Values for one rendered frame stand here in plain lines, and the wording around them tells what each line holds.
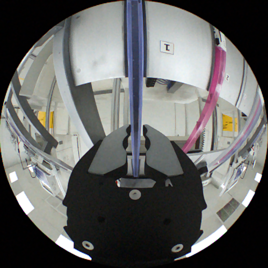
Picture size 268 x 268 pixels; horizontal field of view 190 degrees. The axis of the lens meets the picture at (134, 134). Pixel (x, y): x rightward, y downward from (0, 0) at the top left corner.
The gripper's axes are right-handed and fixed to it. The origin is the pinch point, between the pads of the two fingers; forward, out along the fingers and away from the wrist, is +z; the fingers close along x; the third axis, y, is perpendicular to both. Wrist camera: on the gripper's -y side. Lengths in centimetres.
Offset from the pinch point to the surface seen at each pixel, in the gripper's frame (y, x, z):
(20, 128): 0, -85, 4
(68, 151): 58, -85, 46
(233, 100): -7.2, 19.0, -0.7
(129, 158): 11.1, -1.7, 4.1
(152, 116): 63, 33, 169
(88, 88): -5.7, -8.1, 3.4
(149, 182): 27.0, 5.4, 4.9
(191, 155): 11.1, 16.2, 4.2
